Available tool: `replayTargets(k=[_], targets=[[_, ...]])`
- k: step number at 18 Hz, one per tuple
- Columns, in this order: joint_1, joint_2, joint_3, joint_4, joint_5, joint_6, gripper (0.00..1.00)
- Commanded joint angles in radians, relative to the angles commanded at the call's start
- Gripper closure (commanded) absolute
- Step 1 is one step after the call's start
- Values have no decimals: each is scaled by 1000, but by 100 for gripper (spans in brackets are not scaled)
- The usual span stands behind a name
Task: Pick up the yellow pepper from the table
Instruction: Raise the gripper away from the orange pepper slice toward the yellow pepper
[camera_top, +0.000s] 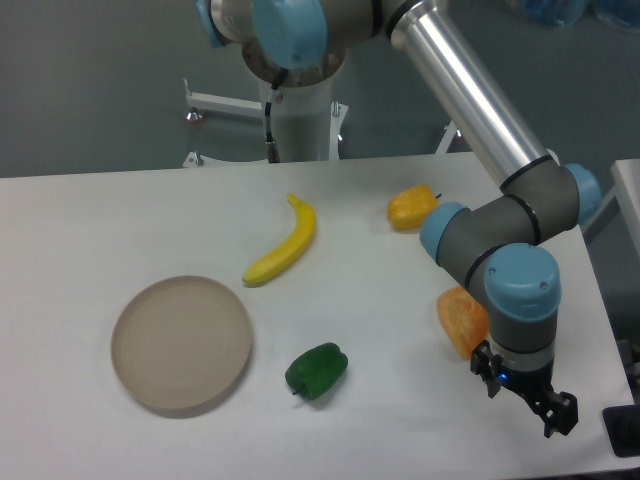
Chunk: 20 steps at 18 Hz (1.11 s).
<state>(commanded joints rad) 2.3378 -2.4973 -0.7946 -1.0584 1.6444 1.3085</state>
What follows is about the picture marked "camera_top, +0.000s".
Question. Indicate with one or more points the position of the yellow bell pepper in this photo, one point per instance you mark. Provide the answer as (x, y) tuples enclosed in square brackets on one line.
[(409, 209)]

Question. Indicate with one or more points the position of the orange bell pepper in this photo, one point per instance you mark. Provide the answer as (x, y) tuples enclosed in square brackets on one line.
[(464, 320)]

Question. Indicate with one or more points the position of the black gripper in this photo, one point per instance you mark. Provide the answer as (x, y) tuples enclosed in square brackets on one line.
[(528, 375)]

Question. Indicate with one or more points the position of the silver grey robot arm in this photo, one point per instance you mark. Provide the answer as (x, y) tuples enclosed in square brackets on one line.
[(495, 252)]

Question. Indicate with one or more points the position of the yellow banana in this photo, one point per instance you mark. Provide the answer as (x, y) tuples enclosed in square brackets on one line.
[(278, 260)]

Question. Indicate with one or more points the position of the black device at table edge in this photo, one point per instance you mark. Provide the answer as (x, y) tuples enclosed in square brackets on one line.
[(622, 426)]

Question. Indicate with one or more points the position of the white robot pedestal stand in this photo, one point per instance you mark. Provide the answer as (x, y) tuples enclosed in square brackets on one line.
[(300, 124)]

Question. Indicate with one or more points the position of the green bell pepper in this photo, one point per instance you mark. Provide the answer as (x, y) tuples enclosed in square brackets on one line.
[(316, 371)]

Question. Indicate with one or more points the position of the beige round plate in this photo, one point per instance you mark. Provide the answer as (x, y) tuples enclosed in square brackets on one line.
[(181, 345)]

